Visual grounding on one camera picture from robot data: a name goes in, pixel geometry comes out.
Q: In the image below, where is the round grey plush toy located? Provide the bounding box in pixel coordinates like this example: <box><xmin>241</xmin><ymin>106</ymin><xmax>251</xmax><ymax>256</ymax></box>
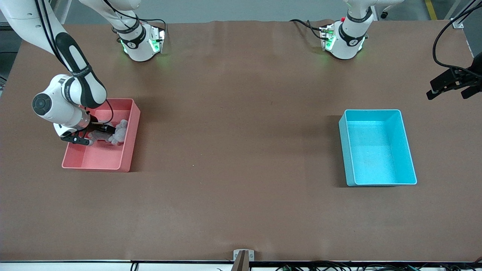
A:
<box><xmin>87</xmin><ymin>130</ymin><xmax>111</xmax><ymax>146</ymax></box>

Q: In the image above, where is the slim grey plush toy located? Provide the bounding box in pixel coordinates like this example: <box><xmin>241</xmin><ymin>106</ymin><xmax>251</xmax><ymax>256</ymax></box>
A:
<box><xmin>108</xmin><ymin>119</ymin><xmax>128</xmax><ymax>146</ymax></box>

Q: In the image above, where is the pink plastic box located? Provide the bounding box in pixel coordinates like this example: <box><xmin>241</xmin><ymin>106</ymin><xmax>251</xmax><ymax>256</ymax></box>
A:
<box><xmin>61</xmin><ymin>98</ymin><xmax>141</xmax><ymax>173</ymax></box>

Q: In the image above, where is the blue plastic box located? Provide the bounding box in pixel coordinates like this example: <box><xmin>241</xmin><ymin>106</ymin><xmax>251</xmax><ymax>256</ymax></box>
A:
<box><xmin>338</xmin><ymin>109</ymin><xmax>418</xmax><ymax>187</ymax></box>

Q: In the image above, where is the metal base connector plate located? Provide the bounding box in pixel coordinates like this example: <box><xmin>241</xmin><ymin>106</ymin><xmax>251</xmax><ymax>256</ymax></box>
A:
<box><xmin>319</xmin><ymin>23</ymin><xmax>336</xmax><ymax>52</ymax></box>
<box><xmin>150</xmin><ymin>24</ymin><xmax>166</xmax><ymax>54</ymax></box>

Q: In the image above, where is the brown table mat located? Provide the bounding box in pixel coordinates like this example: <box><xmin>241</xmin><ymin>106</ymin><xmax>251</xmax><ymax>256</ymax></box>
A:
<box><xmin>0</xmin><ymin>20</ymin><xmax>482</xmax><ymax>262</ymax></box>

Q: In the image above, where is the aluminium frame profile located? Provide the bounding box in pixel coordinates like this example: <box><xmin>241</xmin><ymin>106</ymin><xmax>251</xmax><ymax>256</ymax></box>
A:
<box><xmin>444</xmin><ymin>0</ymin><xmax>476</xmax><ymax>29</ymax></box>

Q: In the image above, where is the black base cable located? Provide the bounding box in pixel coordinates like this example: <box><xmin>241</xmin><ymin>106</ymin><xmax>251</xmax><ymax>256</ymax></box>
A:
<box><xmin>289</xmin><ymin>18</ymin><xmax>328</xmax><ymax>41</ymax></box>
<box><xmin>111</xmin><ymin>0</ymin><xmax>169</xmax><ymax>40</ymax></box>

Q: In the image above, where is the grey metal bracket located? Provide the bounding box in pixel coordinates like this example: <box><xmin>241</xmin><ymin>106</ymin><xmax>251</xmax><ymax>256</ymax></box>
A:
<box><xmin>233</xmin><ymin>249</ymin><xmax>255</xmax><ymax>262</ymax></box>

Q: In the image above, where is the brown camera post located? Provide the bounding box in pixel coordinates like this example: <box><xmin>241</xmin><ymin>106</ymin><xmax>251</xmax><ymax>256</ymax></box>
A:
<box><xmin>230</xmin><ymin>250</ymin><xmax>250</xmax><ymax>271</ymax></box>

